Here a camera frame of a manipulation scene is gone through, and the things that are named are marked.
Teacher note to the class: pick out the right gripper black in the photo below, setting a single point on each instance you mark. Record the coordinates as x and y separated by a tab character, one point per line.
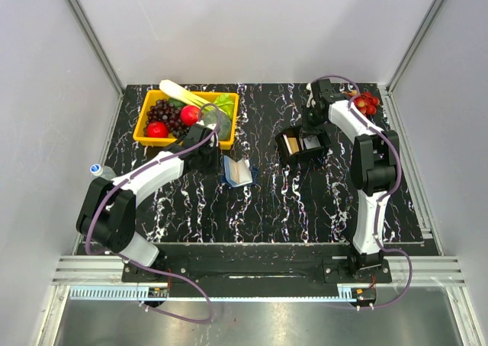
307	130

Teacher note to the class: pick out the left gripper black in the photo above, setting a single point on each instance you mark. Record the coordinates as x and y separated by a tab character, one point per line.
215	168

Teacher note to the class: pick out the blue card holder wallet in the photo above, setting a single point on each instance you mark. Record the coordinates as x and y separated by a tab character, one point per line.
225	175

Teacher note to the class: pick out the black card tray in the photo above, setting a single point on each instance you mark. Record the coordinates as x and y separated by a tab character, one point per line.
305	156

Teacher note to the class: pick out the gold credit card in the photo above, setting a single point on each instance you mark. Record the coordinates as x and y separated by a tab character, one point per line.
239	173

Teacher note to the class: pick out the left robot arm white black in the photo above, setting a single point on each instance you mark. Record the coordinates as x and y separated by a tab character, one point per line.
108	213

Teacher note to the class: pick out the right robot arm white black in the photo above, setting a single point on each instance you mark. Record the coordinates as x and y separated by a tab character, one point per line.
375	168

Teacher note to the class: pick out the gold cards stack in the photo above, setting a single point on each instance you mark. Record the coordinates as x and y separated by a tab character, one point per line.
293	144

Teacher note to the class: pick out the green cantaloupe melon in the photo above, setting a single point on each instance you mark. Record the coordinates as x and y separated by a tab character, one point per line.
225	125

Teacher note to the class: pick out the dark blue grape bunch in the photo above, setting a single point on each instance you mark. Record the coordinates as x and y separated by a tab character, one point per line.
180	132

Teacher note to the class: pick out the red apple upper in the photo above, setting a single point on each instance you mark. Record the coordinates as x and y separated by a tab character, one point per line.
189	115

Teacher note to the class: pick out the red apple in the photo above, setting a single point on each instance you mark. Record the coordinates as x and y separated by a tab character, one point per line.
157	129
189	115

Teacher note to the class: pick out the red lychee bunch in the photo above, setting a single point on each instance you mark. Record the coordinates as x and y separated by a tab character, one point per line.
365	102

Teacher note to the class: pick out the red apple lower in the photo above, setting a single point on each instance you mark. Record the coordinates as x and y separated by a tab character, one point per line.
157	129

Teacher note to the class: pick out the green lettuce leaf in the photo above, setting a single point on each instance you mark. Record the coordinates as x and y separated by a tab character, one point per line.
225	102

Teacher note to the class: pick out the green avocado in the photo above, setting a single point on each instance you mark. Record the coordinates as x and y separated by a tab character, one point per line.
175	103

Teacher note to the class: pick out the purple grape bunch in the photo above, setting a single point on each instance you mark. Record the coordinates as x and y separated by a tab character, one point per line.
162	112

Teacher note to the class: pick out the white daikon radish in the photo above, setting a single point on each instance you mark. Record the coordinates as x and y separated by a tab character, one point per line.
181	94

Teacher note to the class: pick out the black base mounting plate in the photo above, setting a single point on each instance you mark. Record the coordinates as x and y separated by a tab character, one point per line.
248	272

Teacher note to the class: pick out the clear water bottle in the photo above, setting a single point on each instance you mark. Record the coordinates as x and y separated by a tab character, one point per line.
102	171

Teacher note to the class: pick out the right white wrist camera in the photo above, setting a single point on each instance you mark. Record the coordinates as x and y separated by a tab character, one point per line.
310	104

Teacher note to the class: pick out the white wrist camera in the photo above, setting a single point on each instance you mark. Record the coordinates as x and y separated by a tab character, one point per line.
209	121
310	104

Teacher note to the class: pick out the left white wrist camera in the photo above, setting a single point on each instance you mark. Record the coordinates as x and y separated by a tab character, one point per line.
209	121

